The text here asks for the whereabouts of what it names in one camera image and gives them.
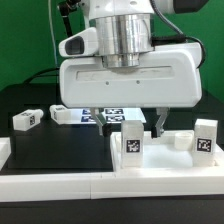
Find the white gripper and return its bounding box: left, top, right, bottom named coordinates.
left=60, top=43, right=202, bottom=138

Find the white square tabletop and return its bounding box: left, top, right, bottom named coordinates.
left=110, top=130, right=224, bottom=171

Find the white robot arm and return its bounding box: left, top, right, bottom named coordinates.
left=59, top=0, right=205, bottom=138

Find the white sheet with fiducial markers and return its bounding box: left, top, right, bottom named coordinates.
left=66, top=108, right=146, bottom=124

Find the white front fence bar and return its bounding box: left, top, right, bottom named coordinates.
left=0, top=167, right=224, bottom=202

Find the white fence bar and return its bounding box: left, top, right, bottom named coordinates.
left=0, top=167, right=224, bottom=202
left=0, top=138, right=11, bottom=170

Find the white left fence bar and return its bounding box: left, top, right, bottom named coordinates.
left=0, top=138, right=11, bottom=170

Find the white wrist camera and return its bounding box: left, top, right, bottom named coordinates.
left=59, top=27, right=99, bottom=58

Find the black cable on table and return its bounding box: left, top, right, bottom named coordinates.
left=22, top=66, right=61, bottom=84

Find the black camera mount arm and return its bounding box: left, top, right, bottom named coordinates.
left=57, top=0, right=83, bottom=37

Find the white hanging cable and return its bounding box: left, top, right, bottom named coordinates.
left=47, top=0, right=60, bottom=84

